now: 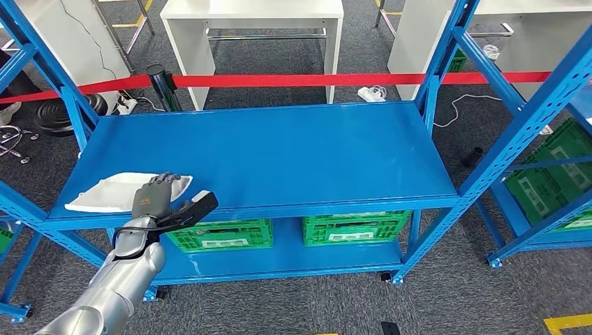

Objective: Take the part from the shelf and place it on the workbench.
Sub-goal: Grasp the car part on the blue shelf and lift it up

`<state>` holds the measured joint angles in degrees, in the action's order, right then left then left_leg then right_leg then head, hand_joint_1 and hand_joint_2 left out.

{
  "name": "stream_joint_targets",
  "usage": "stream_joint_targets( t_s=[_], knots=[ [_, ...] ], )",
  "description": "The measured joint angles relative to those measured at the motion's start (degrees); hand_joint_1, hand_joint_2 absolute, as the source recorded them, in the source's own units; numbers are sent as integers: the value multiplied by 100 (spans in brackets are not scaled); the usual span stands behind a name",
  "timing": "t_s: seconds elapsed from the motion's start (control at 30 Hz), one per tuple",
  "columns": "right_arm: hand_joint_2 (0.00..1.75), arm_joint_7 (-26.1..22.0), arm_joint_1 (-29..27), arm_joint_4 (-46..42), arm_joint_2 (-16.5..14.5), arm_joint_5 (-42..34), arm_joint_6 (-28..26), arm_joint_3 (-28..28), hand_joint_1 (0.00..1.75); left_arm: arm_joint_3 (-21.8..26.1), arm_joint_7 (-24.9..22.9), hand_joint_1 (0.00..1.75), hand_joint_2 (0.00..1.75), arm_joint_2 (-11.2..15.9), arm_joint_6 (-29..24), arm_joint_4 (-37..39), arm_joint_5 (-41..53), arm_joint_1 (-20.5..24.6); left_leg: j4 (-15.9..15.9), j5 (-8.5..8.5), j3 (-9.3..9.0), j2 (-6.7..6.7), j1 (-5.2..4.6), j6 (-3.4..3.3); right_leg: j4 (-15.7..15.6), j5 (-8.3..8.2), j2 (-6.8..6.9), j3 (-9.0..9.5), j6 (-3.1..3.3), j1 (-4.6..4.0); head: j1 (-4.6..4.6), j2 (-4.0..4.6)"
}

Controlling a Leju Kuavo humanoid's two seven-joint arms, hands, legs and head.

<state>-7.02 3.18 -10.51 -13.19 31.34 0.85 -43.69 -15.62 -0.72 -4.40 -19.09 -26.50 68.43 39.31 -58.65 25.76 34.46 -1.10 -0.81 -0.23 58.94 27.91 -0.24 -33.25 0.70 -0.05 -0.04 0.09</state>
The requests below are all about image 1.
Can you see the white table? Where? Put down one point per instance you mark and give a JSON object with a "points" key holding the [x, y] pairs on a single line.
{"points": [[249, 9], [407, 46], [78, 55]]}

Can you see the black round stool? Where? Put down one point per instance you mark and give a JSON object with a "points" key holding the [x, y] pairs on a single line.
{"points": [[69, 115]]}

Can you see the white power adapter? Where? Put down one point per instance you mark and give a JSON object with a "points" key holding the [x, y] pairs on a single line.
{"points": [[370, 94]]}

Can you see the white power strip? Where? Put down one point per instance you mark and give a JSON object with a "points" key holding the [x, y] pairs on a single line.
{"points": [[126, 106]]}

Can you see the white plastic shell part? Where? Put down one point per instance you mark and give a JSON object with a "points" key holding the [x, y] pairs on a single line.
{"points": [[106, 194]]}

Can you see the chrome chair base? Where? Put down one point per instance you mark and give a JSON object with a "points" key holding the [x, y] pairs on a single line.
{"points": [[25, 159]]}

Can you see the black stanchion post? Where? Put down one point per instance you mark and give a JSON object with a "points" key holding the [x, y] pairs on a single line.
{"points": [[163, 88]]}

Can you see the red barrier belt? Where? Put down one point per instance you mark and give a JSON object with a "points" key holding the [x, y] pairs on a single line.
{"points": [[286, 80]]}

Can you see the person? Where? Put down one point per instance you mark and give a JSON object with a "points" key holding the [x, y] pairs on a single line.
{"points": [[23, 83]]}

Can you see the clear plastic wrapper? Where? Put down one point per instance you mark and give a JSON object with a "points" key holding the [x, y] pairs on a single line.
{"points": [[491, 51]]}

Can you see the blue steel shelf rack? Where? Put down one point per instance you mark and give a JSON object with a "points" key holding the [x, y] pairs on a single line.
{"points": [[11, 312], [277, 152], [513, 217]]}

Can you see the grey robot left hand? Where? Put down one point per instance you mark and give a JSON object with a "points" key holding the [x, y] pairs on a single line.
{"points": [[152, 201]]}

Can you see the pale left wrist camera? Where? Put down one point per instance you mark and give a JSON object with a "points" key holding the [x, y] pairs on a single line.
{"points": [[199, 205]]}

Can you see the green plastic crate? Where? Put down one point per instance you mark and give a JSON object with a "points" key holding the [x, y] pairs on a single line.
{"points": [[569, 155], [356, 229], [545, 203], [217, 236], [458, 61], [4, 238]]}

